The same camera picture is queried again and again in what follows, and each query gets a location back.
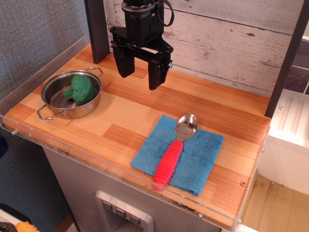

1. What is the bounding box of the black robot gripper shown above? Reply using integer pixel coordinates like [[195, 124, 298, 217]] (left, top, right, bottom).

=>
[[110, 3, 174, 90]]

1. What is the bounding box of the yellow object at corner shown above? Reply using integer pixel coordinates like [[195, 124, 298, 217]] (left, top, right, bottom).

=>
[[15, 221, 38, 232]]

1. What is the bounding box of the grey toy fridge cabinet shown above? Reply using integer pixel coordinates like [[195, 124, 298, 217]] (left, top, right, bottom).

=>
[[44, 148, 220, 232]]

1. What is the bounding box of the dark right vertical post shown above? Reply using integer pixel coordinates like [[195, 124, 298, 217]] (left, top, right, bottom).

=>
[[265, 0, 309, 118]]

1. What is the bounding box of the dark left vertical post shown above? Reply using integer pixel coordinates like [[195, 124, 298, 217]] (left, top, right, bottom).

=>
[[84, 0, 110, 64]]

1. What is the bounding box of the red handled metal spoon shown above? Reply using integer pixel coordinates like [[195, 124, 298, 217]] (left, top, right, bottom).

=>
[[154, 114, 198, 191]]

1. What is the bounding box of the small steel pot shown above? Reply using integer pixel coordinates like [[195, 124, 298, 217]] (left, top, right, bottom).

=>
[[37, 67, 103, 120]]

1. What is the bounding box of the blue cloth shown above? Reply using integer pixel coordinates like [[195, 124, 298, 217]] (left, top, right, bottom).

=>
[[130, 115, 224, 196]]

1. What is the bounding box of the white toy sink unit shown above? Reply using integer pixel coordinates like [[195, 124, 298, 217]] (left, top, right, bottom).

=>
[[255, 35, 309, 196]]

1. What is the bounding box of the clear acrylic table guard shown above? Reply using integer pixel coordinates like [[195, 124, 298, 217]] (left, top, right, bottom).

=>
[[3, 112, 270, 231]]

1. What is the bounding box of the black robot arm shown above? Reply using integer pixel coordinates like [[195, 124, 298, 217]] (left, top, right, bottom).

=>
[[110, 0, 174, 90]]

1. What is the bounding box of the green toy broccoli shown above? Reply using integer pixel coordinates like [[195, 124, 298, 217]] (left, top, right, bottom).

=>
[[63, 75, 96, 105]]

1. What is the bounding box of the dark vertical post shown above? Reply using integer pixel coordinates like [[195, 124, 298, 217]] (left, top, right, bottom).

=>
[[265, 0, 309, 118], [84, 0, 110, 64]]

